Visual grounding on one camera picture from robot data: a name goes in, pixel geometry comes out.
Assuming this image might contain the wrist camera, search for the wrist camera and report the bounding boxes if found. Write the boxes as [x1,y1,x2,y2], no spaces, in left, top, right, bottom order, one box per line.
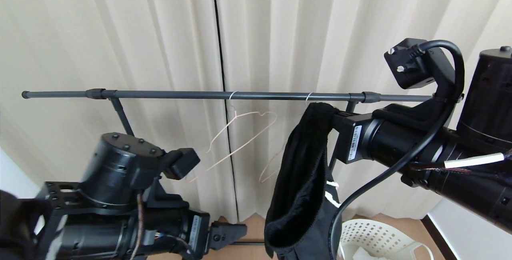
[150,147,200,208]
[384,38,464,104]

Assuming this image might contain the white laundry basket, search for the white laundry basket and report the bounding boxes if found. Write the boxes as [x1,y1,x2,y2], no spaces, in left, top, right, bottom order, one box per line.
[338,219,434,260]

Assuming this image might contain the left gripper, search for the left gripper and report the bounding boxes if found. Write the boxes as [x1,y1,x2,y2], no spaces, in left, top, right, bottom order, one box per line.
[142,196,247,258]

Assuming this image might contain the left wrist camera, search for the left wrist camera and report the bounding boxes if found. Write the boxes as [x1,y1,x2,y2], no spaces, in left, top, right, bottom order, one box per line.
[150,147,200,208]

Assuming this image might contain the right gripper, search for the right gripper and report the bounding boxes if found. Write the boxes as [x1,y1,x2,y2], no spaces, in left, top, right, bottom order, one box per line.
[331,104,452,168]

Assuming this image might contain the black clothes rack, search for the black clothes rack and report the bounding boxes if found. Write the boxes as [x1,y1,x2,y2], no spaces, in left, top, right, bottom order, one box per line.
[22,88,434,246]

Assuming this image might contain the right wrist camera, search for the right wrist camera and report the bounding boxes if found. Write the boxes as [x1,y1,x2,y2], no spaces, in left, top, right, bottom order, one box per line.
[384,38,464,104]

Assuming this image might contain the black shorts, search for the black shorts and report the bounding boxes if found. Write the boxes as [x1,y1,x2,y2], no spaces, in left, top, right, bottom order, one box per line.
[264,102,342,260]

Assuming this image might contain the beige curtain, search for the beige curtain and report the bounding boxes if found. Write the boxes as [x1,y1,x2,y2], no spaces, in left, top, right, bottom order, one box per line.
[0,0,512,228]

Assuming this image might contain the pink clothes hanger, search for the pink clothes hanger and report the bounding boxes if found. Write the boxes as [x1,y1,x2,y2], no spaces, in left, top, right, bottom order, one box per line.
[186,91,278,183]
[259,92,320,183]

